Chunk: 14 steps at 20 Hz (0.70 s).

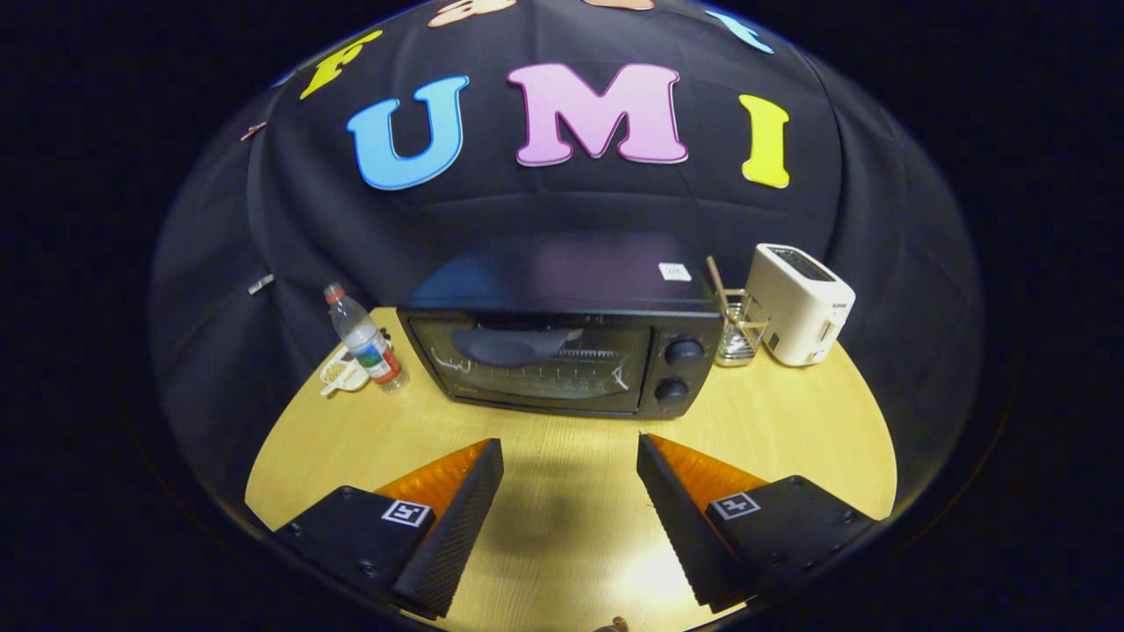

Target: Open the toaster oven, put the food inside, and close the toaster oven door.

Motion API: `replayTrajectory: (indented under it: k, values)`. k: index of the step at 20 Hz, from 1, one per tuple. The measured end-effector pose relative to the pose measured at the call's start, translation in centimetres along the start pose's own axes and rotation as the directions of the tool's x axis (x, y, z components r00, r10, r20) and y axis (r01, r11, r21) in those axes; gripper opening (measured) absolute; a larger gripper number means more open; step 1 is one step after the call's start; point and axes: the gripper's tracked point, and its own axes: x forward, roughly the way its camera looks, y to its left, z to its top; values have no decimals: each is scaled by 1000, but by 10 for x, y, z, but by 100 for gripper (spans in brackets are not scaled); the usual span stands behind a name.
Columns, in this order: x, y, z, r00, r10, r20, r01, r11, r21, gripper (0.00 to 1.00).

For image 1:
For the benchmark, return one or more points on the clear glass cup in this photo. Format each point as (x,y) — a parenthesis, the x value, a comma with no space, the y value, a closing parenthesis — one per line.
(738,342)

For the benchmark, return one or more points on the copper metal clip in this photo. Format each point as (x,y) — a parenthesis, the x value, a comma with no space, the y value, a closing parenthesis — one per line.
(253,132)

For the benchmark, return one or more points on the black toaster oven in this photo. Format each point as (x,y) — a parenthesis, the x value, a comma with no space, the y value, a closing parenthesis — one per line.
(562,281)

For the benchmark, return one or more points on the white bread toaster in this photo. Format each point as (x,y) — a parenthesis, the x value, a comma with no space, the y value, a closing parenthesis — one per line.
(795,307)

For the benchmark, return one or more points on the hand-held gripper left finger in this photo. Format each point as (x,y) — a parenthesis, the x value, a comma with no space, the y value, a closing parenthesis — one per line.
(457,527)

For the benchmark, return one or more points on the clear plastic water bottle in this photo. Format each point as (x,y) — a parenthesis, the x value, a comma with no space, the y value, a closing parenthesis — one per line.
(369,347)

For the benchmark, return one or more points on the wooden stick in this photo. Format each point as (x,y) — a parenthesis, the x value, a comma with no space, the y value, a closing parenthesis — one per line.
(717,279)

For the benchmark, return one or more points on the silver metal clip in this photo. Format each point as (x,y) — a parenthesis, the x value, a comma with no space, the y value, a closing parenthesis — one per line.
(261,283)

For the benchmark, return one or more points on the black backdrop cloth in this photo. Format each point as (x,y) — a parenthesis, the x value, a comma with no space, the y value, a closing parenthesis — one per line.
(544,206)

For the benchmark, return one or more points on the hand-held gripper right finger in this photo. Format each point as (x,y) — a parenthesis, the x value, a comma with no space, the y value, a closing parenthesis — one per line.
(680,527)

